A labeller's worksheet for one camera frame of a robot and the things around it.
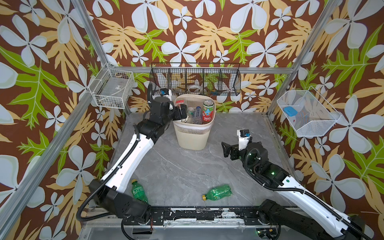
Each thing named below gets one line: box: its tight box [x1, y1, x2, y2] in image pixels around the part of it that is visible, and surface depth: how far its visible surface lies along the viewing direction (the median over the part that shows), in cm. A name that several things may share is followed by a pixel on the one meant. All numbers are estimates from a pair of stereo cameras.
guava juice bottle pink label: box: [175, 99, 186, 105], surface depth 88 cm
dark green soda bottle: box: [131, 179, 149, 203], surface depth 80 cm
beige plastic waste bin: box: [173, 94, 216, 150], surface depth 86 cm
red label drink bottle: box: [202, 100, 215, 123], surface depth 83 cm
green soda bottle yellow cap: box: [202, 184, 233, 201], surface depth 79 cm
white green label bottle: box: [186, 107, 194, 124], surface depth 88 cm
